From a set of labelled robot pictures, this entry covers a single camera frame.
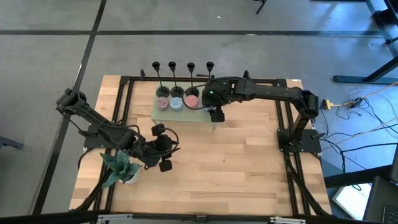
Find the black tripod leg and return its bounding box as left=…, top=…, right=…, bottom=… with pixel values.
left=253, top=0, right=268, bottom=15

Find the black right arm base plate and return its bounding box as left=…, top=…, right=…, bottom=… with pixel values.
left=277, top=128, right=322, bottom=154

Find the black crossbar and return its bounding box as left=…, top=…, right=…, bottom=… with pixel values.
left=0, top=210, right=398, bottom=224

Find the black laptop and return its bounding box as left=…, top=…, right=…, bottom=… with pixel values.
left=362, top=175, right=398, bottom=224

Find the purple patterned candle tin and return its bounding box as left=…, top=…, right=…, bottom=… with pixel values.
left=155, top=96, right=170, bottom=111

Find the black candlestick holder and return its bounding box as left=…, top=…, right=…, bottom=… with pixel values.
left=151, top=60, right=171, bottom=99
left=206, top=61, right=215, bottom=81
left=185, top=61, right=200, bottom=98
left=167, top=60, right=185, bottom=99

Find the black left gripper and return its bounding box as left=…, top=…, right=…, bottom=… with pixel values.
left=146, top=123, right=174, bottom=173

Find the grey chair base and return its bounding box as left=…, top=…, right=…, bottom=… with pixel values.
left=0, top=134, right=25, bottom=149

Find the pink patterned candle tin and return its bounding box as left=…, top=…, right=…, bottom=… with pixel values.
left=185, top=95, right=200, bottom=109

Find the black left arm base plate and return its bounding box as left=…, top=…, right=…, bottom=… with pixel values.
left=83, top=124, right=125, bottom=149

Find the silver metal bracket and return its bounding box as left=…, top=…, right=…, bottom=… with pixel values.
left=269, top=217, right=307, bottom=224
left=96, top=213, right=134, bottom=223

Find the black aluminium table frame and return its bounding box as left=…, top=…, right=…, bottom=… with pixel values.
left=70, top=68, right=332, bottom=218

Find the white framed board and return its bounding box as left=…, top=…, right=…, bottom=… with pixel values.
left=331, top=182, right=373, bottom=221

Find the green plant in white pot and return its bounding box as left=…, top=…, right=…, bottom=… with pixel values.
left=99, top=151, right=144, bottom=190

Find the black floor bar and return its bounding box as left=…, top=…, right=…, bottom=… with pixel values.
left=323, top=164, right=392, bottom=189

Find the black floor cable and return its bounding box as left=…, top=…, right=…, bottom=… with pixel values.
left=320, top=132, right=398, bottom=175

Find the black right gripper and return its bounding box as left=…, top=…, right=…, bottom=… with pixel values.
left=201, top=79, right=233, bottom=123

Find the dark desk foot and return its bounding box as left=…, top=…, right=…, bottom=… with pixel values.
left=333, top=55, right=398, bottom=85

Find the white floor cable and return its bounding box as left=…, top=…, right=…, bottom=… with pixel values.
left=348, top=88, right=398, bottom=125

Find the orange floor cable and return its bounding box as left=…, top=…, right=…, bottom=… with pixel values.
left=331, top=81, right=398, bottom=108

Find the green perforated metal shelf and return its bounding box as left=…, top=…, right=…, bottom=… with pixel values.
left=150, top=83, right=219, bottom=131

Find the light blue patterned candle tin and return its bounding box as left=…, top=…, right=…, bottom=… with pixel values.
left=169, top=96, right=184, bottom=112

